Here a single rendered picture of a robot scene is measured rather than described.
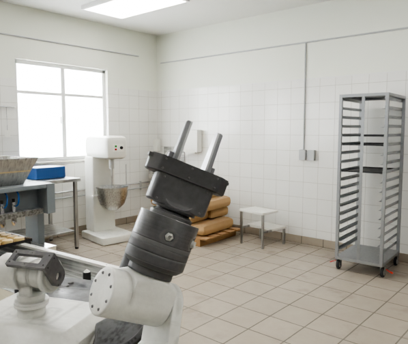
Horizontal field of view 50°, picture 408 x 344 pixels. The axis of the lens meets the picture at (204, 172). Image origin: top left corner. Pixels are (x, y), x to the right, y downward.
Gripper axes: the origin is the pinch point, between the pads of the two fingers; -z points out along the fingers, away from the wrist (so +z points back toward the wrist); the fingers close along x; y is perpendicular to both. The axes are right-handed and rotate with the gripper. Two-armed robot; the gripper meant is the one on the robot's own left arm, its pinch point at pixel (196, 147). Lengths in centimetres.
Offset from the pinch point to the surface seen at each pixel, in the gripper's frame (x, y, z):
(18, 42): 165, 516, -124
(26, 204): 41, 184, 31
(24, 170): 48, 178, 15
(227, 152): -143, 550, -104
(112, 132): 21, 612, -77
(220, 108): -111, 553, -162
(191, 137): -91, 589, -111
